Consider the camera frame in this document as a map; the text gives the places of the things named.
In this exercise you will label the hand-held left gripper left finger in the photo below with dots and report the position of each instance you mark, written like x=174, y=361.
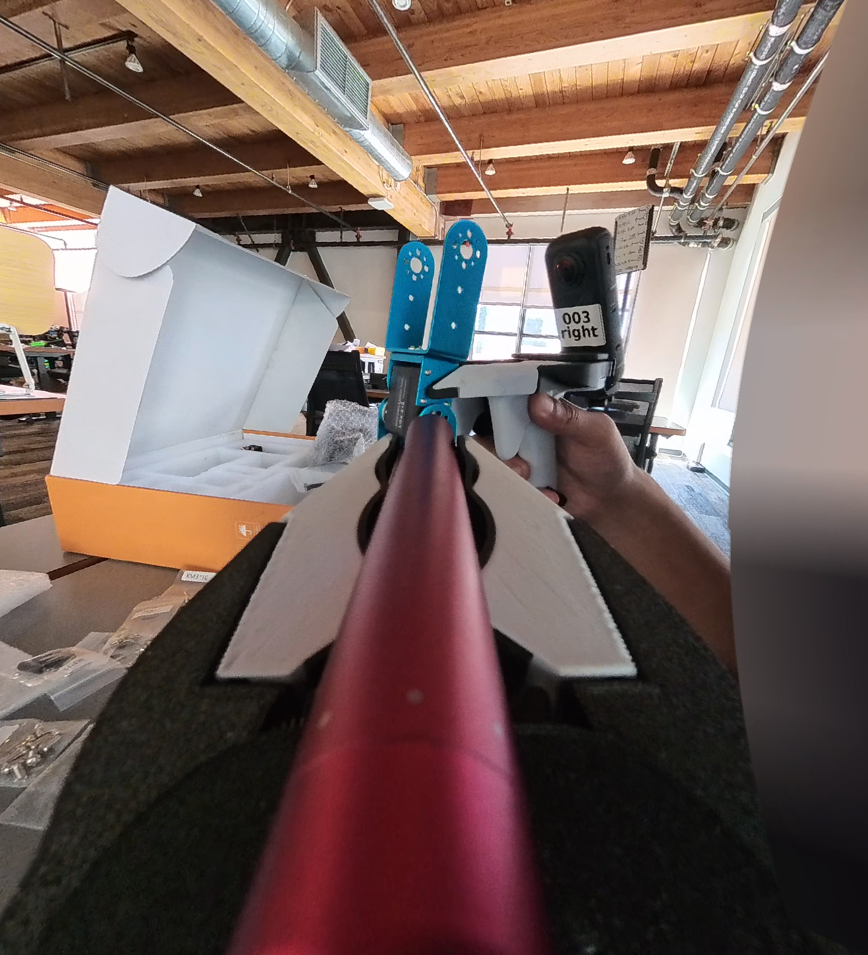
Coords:
x=292, y=597

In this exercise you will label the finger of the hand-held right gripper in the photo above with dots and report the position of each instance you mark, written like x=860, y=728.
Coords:
x=493, y=379

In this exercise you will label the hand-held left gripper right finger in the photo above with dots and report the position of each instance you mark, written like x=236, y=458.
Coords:
x=546, y=589

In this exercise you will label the blue toy robot arm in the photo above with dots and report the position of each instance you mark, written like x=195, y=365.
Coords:
x=452, y=328

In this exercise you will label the red electric screwdriver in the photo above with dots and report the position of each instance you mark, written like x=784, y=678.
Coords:
x=404, y=671

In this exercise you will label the person's right forearm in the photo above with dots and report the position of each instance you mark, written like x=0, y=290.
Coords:
x=665, y=567

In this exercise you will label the person's right hand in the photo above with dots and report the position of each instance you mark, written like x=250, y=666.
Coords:
x=590, y=462

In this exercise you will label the clear bag with white label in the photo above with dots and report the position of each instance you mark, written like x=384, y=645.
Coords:
x=169, y=608

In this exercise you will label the hanging white note board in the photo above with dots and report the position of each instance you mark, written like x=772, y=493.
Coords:
x=631, y=239

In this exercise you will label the bubble wrap bag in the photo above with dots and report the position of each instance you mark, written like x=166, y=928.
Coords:
x=344, y=433

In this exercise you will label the clear bag of black parts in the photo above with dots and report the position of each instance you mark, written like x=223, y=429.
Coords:
x=61, y=664

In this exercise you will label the orange and white cardboard box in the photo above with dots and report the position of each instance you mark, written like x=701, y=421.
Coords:
x=180, y=336

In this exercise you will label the grey ceiling pipes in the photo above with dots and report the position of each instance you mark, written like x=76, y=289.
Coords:
x=747, y=112

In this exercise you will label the clear bag of silver screws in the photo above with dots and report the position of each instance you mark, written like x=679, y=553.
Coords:
x=16, y=753

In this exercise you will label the wooden edged office table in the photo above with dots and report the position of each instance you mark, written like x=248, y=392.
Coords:
x=1, y=403

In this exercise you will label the ceiling track lamp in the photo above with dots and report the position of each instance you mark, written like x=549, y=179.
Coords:
x=133, y=58

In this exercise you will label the silver ventilation duct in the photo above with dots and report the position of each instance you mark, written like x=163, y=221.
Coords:
x=307, y=60

